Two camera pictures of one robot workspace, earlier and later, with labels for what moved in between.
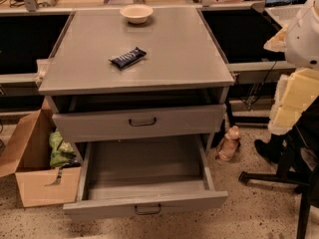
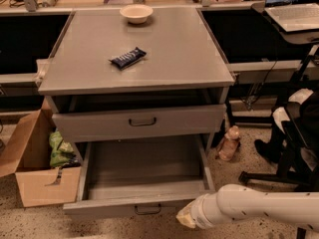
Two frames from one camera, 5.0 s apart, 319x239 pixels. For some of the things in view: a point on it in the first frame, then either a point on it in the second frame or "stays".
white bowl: [137, 13] stays
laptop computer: [285, 1] stays
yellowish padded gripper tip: [303, 42] → [196, 212]
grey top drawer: [140, 122] stays
